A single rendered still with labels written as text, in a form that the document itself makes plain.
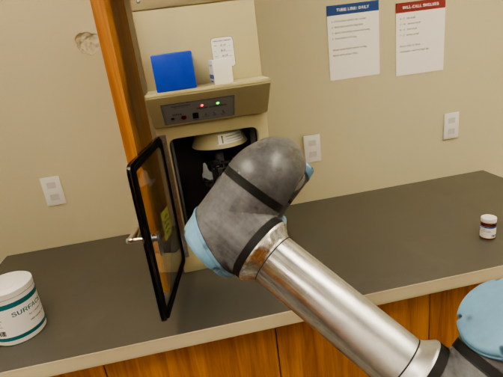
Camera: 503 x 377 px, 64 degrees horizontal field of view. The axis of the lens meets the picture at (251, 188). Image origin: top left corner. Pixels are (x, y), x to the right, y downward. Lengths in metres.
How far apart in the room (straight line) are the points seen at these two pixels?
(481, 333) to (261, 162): 0.37
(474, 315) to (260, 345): 0.67
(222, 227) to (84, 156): 1.12
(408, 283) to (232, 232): 0.69
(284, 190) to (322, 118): 1.10
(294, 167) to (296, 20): 1.07
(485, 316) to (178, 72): 0.81
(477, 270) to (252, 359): 0.66
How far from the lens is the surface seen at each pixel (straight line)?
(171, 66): 1.06
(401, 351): 0.62
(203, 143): 1.23
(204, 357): 1.18
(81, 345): 1.17
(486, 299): 0.64
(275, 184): 0.62
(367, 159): 1.83
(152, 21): 1.17
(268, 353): 1.20
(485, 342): 0.61
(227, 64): 1.09
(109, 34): 1.09
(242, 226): 0.62
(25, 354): 1.23
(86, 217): 1.75
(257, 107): 1.15
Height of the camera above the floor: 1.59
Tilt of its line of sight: 19 degrees down
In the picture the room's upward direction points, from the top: 7 degrees counter-clockwise
